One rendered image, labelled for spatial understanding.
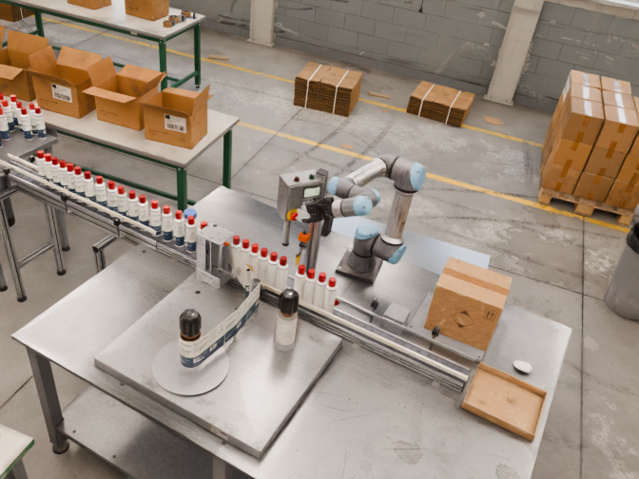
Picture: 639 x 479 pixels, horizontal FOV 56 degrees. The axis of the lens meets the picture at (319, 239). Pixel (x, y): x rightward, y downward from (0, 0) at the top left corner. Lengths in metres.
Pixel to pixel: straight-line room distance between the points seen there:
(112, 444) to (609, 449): 2.71
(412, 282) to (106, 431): 1.68
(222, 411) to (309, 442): 0.35
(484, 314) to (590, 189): 3.26
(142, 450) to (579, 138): 4.24
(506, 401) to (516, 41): 5.53
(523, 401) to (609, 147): 3.33
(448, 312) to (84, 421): 1.83
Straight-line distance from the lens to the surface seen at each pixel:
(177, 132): 4.17
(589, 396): 4.20
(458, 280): 2.78
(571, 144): 5.67
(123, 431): 3.21
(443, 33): 7.81
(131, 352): 2.63
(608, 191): 5.89
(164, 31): 6.29
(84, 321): 2.86
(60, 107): 4.67
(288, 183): 2.54
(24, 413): 3.67
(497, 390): 2.78
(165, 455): 3.11
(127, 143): 4.27
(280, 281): 2.82
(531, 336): 3.10
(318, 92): 6.66
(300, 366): 2.57
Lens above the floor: 2.81
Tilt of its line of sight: 37 degrees down
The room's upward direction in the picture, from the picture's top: 8 degrees clockwise
